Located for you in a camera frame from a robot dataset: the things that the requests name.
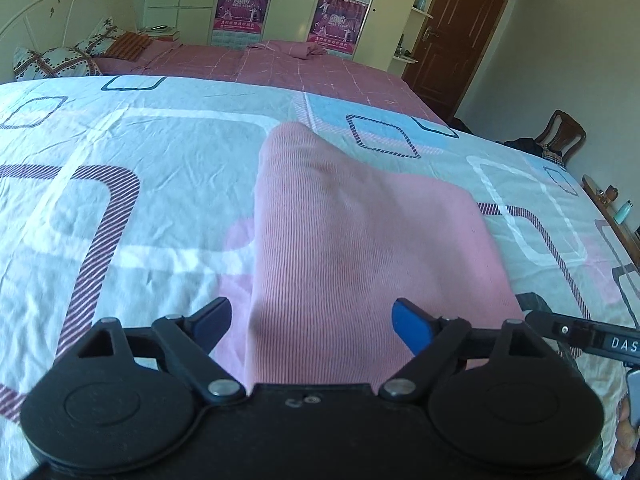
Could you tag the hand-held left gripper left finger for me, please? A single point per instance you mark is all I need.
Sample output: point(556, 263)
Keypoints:
point(215, 322)

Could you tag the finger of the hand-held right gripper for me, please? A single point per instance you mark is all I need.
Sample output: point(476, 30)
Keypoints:
point(531, 302)

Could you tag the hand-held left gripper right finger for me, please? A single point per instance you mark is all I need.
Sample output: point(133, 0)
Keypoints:
point(412, 325)

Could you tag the pink sweater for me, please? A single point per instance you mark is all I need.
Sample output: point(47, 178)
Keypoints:
point(360, 240)

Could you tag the dark clothes on chair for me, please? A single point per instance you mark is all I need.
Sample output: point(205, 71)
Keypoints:
point(525, 147)

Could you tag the person's right hand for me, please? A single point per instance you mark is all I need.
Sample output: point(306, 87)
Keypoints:
point(627, 440)

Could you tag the wooden side table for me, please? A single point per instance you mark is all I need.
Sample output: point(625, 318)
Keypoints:
point(612, 220)

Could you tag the teal flask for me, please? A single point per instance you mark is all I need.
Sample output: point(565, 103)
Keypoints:
point(622, 211)

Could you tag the patterned light bedsheet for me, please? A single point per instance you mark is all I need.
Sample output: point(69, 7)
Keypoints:
point(125, 210)

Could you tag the wooden chair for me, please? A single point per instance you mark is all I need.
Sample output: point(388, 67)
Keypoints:
point(567, 132)

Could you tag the pink checked bedspread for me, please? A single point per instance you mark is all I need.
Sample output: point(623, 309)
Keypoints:
point(310, 72)

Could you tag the brown wooden door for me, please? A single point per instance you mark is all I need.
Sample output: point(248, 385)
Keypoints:
point(465, 35)

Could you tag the crumpled pink cloth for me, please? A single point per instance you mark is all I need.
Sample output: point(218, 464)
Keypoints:
point(295, 50)

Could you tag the orange striped pillow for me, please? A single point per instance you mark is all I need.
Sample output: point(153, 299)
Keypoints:
point(125, 46)

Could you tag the stack of books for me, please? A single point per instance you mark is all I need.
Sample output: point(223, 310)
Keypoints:
point(160, 32)

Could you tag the patterned white pillow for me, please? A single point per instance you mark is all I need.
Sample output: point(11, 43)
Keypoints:
point(102, 37)
point(55, 65)

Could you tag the teal bottle on shelf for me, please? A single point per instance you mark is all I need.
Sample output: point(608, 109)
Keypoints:
point(421, 1)

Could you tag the pale yellow wardrobe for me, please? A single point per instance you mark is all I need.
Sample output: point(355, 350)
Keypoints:
point(295, 0)

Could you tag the white round headboard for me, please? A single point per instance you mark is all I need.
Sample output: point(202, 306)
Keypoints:
point(55, 5)

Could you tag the corner wall shelf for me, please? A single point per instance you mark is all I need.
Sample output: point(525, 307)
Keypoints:
point(407, 57)

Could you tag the purple wall poster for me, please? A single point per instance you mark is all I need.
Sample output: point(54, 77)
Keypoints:
point(342, 10)
point(242, 5)

